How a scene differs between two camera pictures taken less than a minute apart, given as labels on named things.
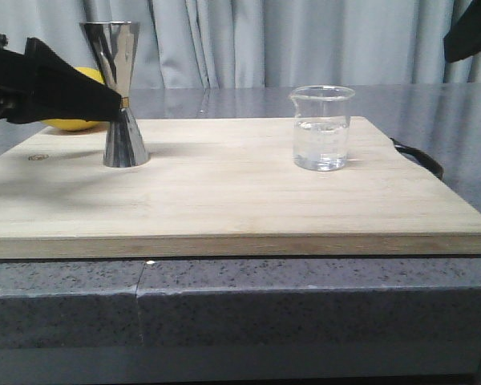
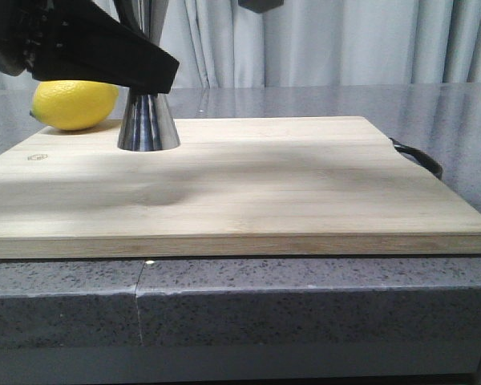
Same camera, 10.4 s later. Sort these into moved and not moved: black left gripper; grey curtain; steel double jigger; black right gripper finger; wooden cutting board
Moved: black right gripper finger; steel double jigger; black left gripper
Not moved: grey curtain; wooden cutting board
